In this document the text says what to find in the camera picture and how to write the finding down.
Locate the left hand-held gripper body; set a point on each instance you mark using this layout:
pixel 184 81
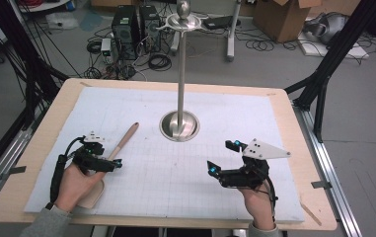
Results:
pixel 91 163

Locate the thin wooden stick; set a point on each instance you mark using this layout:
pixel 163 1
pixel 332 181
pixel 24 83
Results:
pixel 311 214

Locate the white grid mat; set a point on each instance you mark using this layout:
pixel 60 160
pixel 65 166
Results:
pixel 175 191

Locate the brown cardboard box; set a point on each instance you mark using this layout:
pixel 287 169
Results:
pixel 281 19

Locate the flat black box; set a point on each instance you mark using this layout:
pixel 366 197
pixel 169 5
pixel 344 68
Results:
pixel 220 22

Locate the small white device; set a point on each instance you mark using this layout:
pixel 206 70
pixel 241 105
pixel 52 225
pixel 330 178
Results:
pixel 106 46

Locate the white stand leg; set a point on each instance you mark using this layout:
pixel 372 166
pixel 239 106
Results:
pixel 231 33

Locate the black metal frame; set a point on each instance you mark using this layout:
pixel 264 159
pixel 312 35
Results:
pixel 27 65
pixel 333 56

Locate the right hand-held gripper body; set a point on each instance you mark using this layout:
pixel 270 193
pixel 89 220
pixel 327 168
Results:
pixel 251 174

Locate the steel utensil stand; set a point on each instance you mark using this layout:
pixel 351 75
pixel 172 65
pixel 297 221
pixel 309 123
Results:
pixel 181 82

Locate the white flat board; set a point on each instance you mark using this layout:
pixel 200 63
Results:
pixel 356 52

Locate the person's right hand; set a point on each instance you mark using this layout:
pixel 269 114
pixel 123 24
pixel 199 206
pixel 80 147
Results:
pixel 259 207

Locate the clear plastic bag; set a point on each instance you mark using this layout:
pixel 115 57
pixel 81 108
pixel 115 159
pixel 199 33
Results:
pixel 60 20

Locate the grey white headset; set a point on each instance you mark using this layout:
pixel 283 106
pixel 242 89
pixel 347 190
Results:
pixel 327 28

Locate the grey metal clamp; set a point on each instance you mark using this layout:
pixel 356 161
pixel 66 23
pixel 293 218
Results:
pixel 322 184
pixel 13 172

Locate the black computer tower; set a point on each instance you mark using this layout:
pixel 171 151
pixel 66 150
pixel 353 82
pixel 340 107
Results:
pixel 150 28
pixel 125 31

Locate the wooden spatula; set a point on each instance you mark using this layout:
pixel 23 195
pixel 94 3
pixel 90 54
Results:
pixel 126 138

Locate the person's left hand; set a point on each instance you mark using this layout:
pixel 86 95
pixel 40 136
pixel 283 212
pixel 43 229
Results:
pixel 73 191

